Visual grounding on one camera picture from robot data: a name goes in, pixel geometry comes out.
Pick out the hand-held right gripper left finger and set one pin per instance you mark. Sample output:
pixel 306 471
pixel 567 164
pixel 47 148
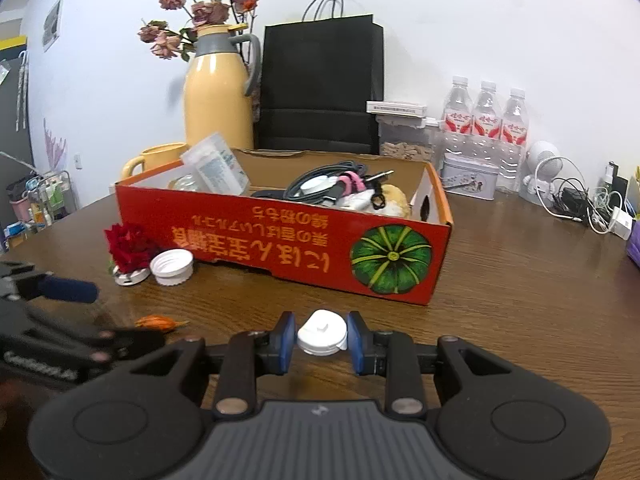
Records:
pixel 286 341

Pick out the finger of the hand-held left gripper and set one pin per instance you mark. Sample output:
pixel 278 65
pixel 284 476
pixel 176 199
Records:
pixel 130 342
pixel 67 288

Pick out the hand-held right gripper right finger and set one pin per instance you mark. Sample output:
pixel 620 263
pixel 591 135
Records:
pixel 356 342

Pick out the small white knobbed puck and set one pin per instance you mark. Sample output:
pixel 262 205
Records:
pixel 322 336

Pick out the red cardboard box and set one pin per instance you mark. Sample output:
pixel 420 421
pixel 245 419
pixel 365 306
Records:
pixel 280 237

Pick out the white cloth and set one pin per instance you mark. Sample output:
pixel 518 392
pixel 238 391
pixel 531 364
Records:
pixel 355 203

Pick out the yellow and white plush toy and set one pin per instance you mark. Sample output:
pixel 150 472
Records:
pixel 392 201

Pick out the iridescent plastic wrap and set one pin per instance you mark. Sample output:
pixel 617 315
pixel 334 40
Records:
pixel 184 183

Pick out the white round charger disc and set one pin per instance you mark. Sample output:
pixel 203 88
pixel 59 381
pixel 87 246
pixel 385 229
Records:
pixel 315 186

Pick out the translucent plastic container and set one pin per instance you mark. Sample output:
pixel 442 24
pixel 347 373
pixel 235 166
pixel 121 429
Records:
pixel 217 165

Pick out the red rose ornament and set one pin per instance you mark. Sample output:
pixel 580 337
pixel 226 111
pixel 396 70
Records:
pixel 129 252

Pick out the open white bottle cap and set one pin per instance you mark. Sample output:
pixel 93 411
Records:
pixel 172 267

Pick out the metal utility cart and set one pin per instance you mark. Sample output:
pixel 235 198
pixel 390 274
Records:
pixel 35 205

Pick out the yellow mug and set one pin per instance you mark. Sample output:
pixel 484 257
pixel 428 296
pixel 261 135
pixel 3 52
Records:
pixel 155 156

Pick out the white tin box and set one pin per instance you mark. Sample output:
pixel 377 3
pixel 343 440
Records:
pixel 470 178

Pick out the clear food container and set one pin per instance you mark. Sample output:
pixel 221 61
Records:
pixel 406 137

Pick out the flat white box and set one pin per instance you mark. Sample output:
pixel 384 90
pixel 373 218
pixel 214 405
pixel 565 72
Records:
pixel 397 108

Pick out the yellow thermos jug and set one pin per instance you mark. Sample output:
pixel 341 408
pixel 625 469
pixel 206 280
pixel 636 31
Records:
pixel 217 100

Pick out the clear water bottle red label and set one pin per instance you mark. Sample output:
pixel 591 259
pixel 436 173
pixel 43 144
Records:
pixel 457 115
pixel 515 132
pixel 486 120

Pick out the small white desk fan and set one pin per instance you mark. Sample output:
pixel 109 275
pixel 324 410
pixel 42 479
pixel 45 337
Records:
pixel 542 170

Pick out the black paper bag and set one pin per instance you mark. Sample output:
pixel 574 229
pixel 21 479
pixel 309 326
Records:
pixel 320 85

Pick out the white power adapter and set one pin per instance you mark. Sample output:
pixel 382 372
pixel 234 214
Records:
pixel 622 223

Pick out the purple tissue box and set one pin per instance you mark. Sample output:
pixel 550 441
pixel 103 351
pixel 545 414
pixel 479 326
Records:
pixel 635 250

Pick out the black upright device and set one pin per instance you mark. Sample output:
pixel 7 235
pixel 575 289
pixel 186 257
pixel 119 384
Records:
pixel 617 185

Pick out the dried flower bouquet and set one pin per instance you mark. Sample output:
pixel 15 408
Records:
pixel 200 5

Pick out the wall socket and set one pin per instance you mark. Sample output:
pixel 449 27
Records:
pixel 77 161

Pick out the purple flower wall sticker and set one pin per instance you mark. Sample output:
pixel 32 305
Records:
pixel 55 147

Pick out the wall picture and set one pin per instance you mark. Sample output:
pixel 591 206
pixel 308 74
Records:
pixel 51 22

